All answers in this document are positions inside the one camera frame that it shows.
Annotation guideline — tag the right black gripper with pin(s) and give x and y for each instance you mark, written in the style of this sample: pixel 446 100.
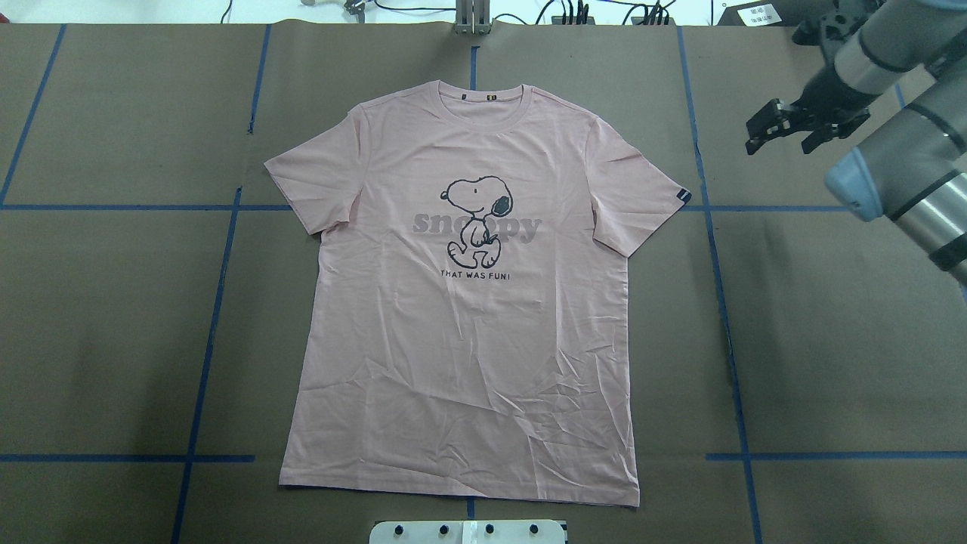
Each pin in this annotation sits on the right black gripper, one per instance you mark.
pixel 829 92

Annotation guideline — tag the aluminium frame post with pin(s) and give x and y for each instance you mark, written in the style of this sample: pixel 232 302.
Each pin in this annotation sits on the aluminium frame post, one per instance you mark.
pixel 473 17

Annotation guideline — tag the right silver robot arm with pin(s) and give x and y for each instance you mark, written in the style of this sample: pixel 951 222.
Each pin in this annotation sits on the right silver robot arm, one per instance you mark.
pixel 906 170

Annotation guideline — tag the pink Snoopy t-shirt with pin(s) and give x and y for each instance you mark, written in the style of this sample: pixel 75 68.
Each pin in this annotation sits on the pink Snoopy t-shirt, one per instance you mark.
pixel 470 328

